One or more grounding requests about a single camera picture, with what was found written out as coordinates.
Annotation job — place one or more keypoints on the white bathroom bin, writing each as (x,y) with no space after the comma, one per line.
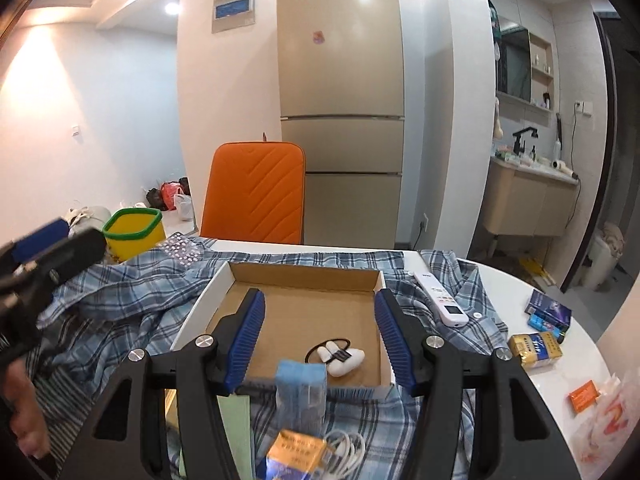
(602,260)

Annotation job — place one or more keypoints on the white wall outlet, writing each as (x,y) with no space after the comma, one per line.
(583,108)

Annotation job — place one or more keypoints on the person's left hand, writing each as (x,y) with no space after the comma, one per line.
(22,410)

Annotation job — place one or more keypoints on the white hair dryer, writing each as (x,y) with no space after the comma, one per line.
(565,167)

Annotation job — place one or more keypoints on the dark plastic bag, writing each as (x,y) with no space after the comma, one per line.
(154,199)

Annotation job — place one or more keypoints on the white remote control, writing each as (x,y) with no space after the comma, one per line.
(440,297)

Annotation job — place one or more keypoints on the pink fridge sticker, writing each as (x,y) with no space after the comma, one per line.
(318,38)

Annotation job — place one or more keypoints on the orange chair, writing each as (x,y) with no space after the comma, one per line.
(255,190)

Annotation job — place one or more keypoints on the yellow and blue cigarette pack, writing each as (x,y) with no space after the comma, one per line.
(295,452)

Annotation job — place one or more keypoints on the light blue small pack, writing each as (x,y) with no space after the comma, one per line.
(545,327)

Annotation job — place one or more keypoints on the green pad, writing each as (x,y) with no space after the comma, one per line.
(237,435)

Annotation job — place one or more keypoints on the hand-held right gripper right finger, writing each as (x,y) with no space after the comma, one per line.
(395,340)

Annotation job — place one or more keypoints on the yellow bin with green rim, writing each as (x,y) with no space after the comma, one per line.
(135,240)

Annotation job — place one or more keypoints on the hanging hair brush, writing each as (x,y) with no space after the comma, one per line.
(559,135)

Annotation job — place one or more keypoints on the orange small box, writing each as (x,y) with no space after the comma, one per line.
(583,397)

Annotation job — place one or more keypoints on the blue plaid shirt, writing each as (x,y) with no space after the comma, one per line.
(125,300)

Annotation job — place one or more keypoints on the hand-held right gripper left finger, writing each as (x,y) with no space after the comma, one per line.
(247,340)

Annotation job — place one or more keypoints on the bathroom mirror cabinet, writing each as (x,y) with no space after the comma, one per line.
(515,65)

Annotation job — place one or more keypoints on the dark blue cigarette box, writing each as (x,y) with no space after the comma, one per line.
(547,305)

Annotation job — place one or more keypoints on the beige refrigerator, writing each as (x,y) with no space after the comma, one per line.
(340,110)

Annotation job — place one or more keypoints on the white bundle on floor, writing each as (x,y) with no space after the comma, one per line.
(87,220)

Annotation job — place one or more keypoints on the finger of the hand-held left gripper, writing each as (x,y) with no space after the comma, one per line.
(42,240)
(75,255)

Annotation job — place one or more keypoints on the cardboard box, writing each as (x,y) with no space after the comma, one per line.
(310,310)

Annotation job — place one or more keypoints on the blue tissue pack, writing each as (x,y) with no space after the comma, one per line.
(300,395)

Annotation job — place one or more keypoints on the black faucet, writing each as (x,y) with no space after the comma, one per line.
(520,142)

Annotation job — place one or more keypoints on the beige sink vanity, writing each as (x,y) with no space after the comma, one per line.
(525,200)

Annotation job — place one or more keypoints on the rhinestone sheet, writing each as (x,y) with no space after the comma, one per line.
(184,252)

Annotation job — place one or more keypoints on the white red printed plastic bag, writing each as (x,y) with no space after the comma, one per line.
(610,420)

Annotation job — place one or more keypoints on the grey wall panel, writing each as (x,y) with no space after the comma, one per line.
(234,2)

